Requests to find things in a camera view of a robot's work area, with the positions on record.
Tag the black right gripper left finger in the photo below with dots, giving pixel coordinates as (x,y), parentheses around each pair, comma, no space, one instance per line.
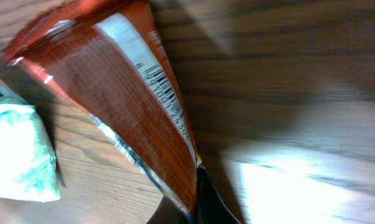
(167,213)

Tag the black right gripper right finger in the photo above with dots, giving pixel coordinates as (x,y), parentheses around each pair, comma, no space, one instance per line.
(210,207)

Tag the teal tissue packet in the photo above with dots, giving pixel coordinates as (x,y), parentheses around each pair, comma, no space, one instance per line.
(27,158)

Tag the orange-red snack bar wrapper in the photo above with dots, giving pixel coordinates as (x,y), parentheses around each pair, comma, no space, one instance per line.
(107,58)

